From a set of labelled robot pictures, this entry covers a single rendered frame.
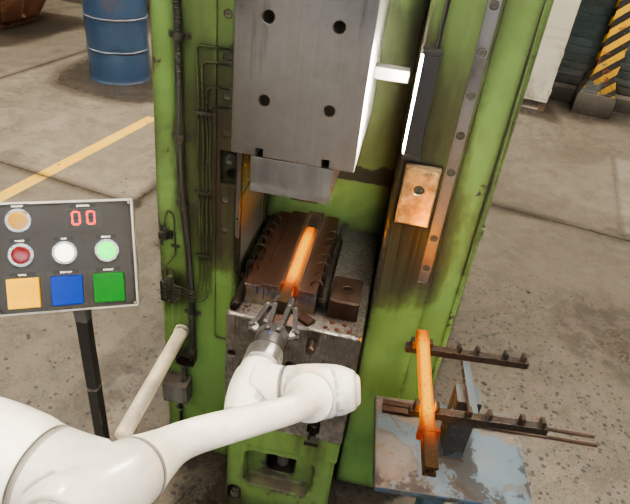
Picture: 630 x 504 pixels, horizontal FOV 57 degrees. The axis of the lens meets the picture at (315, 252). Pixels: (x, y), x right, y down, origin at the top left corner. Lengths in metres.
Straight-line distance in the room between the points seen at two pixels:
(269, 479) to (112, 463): 1.42
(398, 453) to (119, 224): 0.93
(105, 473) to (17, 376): 2.08
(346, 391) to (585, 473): 1.72
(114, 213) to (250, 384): 0.59
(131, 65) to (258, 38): 4.69
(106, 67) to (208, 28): 4.52
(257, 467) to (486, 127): 1.38
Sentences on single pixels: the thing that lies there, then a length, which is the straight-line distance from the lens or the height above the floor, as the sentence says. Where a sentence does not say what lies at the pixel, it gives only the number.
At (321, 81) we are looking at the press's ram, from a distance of 1.31.
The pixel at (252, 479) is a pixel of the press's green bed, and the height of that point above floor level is 0.15.
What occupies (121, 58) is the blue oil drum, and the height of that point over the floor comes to 0.26.
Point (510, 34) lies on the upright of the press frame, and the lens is 1.43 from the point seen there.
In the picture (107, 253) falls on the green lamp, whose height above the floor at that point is 1.08.
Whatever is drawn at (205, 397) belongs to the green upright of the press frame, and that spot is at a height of 0.31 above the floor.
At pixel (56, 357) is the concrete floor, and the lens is 2.89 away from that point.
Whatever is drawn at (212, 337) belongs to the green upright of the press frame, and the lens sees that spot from 1.98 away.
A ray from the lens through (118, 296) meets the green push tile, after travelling 1.58.
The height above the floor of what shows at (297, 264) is 1.01.
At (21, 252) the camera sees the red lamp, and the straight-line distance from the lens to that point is 1.59.
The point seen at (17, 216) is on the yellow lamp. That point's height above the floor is 1.17.
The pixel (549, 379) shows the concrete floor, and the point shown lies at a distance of 3.10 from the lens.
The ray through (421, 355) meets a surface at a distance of 1.48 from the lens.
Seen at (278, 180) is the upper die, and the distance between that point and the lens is 1.42.
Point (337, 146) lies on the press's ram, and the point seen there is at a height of 1.43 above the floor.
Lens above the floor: 1.97
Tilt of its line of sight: 34 degrees down
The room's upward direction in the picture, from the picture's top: 7 degrees clockwise
